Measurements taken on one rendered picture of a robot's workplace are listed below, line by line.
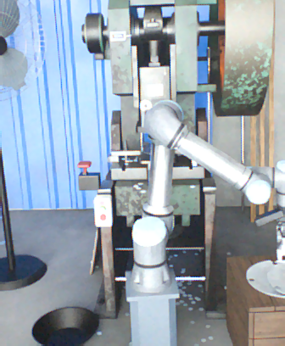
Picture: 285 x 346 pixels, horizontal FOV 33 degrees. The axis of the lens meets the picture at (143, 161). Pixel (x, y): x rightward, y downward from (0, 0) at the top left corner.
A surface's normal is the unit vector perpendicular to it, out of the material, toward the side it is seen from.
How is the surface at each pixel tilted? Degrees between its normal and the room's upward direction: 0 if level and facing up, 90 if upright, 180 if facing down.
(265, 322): 90
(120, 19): 90
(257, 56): 106
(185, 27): 90
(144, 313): 90
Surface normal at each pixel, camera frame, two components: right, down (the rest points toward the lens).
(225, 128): -0.06, 0.27
